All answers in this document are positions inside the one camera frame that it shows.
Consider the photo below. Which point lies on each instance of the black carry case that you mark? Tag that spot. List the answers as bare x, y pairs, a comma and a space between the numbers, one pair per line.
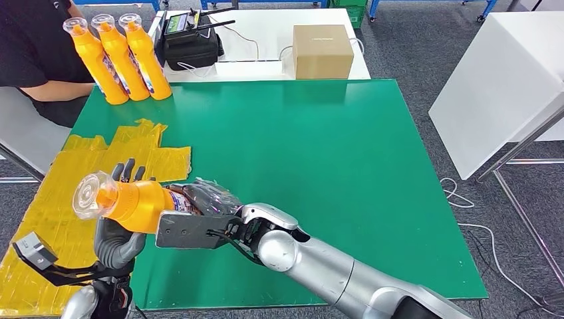
190, 52

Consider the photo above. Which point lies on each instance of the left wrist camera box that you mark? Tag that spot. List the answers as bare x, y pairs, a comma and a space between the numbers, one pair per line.
33, 251

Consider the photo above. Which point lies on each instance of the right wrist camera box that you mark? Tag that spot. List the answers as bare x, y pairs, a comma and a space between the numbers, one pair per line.
194, 231

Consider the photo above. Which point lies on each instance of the flat white box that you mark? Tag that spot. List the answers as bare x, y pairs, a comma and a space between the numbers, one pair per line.
247, 70

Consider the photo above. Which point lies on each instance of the grey seat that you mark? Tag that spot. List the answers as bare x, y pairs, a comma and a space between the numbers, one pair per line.
26, 145

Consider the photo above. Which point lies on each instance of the green plastic crate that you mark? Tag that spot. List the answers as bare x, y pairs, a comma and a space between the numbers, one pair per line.
356, 14

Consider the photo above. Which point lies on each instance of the person's left forearm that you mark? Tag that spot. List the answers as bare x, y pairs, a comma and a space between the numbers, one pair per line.
75, 8

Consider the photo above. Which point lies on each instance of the brown cardboard box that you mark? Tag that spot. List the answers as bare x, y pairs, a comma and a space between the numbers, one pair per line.
323, 52

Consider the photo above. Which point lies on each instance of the blue metal frame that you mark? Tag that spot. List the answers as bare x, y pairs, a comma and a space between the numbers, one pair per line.
119, 1
264, 2
423, 2

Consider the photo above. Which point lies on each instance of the person's right forearm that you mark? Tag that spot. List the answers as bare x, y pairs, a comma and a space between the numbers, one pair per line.
57, 90

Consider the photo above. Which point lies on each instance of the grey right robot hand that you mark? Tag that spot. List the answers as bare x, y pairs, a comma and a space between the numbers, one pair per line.
211, 198

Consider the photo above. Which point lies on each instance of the yellow taped sheet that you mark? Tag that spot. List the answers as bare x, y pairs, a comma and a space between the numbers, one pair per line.
48, 220

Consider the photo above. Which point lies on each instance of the person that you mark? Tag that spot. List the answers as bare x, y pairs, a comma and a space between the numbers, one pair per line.
26, 44

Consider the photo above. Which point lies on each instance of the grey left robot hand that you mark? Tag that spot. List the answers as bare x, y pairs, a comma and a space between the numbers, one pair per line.
114, 246

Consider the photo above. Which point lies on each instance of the large white table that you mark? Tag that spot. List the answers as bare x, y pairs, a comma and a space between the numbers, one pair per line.
498, 88

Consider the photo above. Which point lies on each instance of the remote controller with antennas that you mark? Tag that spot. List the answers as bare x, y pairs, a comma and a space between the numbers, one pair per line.
177, 23

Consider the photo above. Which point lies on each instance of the metal table leg frame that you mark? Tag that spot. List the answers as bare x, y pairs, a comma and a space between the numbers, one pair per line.
520, 146

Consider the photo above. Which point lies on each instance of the dark laptop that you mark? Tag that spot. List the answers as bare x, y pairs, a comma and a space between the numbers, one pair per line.
158, 44

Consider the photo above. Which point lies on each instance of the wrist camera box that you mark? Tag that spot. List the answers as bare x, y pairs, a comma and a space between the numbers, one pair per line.
194, 231
33, 251

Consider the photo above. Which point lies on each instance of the orange bottle with clear cap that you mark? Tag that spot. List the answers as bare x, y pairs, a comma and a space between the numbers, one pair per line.
128, 204
98, 68
122, 64
149, 59

